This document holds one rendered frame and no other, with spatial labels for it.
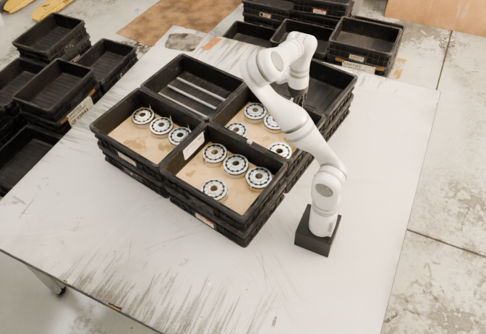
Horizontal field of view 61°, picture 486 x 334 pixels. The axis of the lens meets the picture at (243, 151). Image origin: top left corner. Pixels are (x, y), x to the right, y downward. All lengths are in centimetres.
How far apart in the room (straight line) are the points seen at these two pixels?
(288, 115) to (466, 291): 164
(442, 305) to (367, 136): 97
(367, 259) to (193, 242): 66
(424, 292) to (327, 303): 99
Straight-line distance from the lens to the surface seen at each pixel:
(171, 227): 172
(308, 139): 122
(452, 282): 254
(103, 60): 314
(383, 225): 175
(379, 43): 297
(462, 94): 353
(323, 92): 201
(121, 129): 193
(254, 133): 180
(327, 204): 138
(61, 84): 286
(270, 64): 112
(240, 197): 160
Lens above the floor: 216
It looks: 50 degrees down
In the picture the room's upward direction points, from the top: 3 degrees counter-clockwise
